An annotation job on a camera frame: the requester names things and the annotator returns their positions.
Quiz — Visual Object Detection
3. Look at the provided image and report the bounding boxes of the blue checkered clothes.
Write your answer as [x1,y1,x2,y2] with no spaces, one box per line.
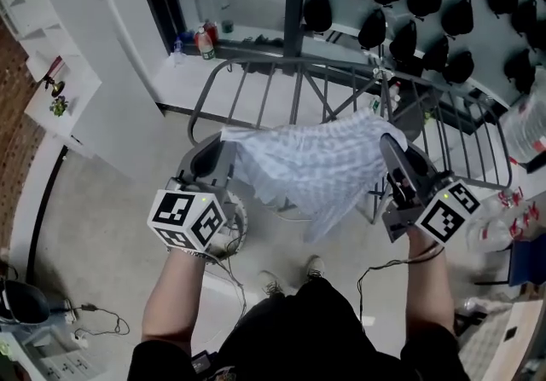
[219,109,409,246]

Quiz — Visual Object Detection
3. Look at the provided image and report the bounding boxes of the white shade table lamp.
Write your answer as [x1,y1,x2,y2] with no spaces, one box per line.
[27,50,65,98]

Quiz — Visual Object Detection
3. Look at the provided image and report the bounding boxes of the blue box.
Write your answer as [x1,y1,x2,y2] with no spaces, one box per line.
[507,234,546,286]

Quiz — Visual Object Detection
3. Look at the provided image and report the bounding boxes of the clear plastic bag red print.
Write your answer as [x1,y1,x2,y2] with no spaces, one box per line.
[467,187,546,252]

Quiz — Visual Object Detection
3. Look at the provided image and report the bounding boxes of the clear bottle green label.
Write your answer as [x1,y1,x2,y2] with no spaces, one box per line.
[194,27,217,61]

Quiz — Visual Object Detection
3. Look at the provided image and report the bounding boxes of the black belt device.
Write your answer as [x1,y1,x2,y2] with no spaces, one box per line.
[190,351,218,374]

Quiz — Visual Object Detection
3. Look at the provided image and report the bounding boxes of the thin black cable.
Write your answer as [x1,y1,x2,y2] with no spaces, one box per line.
[356,242,444,325]
[204,251,248,320]

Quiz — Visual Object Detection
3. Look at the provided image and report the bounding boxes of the person's right forearm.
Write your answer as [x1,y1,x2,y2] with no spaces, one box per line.
[403,229,456,349]

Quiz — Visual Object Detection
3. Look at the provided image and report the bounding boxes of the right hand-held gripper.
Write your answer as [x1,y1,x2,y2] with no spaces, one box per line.
[378,132,482,249]

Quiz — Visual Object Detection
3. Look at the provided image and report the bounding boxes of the large clear water jug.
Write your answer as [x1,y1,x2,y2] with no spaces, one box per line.
[501,93,546,167]

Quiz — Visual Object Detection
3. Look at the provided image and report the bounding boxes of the person's left shoe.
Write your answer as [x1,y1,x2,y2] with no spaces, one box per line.
[258,270,285,297]

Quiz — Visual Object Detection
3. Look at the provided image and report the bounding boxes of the person's right shoe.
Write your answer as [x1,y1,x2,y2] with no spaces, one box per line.
[305,254,326,282]

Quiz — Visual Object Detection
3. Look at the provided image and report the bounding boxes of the red plastic bottle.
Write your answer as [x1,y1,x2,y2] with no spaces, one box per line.
[202,20,219,46]

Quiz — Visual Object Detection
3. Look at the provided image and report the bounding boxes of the person's shoe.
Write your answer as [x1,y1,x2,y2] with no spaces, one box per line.
[305,254,326,282]
[258,270,285,297]

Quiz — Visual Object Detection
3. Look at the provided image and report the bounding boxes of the white woven laundry basket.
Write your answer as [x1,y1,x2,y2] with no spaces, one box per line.
[204,195,249,261]

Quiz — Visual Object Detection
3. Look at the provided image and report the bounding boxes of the person's left forearm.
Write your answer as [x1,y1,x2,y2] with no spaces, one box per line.
[141,249,206,344]

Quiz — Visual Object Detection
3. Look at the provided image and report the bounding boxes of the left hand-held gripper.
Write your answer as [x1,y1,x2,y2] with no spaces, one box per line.
[146,133,240,253]

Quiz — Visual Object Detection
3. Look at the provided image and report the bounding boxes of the person's black clothing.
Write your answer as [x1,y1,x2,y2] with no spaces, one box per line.
[127,276,470,381]

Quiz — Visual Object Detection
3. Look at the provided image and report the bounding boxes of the black power adapter cable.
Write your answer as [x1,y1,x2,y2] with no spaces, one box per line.
[63,296,131,338]

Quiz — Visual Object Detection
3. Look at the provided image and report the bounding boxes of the flat cardboard box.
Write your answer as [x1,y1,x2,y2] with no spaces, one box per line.
[458,297,545,381]

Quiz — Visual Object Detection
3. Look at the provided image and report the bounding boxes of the white drawer desk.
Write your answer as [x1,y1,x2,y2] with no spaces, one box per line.
[0,323,107,381]

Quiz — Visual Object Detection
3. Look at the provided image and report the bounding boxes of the grey metal drying rack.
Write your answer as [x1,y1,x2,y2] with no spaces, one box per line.
[187,55,513,225]

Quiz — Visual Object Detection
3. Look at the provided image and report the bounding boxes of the black strap bundle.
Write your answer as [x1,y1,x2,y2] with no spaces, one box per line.
[243,32,285,48]

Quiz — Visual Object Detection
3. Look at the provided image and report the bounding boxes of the white shelf cabinet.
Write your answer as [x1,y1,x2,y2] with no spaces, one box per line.
[0,0,167,184]

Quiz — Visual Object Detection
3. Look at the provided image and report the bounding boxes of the black window frame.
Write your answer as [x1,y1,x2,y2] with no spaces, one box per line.
[130,0,308,61]

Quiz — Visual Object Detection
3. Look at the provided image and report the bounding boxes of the small potted plant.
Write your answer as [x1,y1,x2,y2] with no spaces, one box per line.
[49,95,69,117]

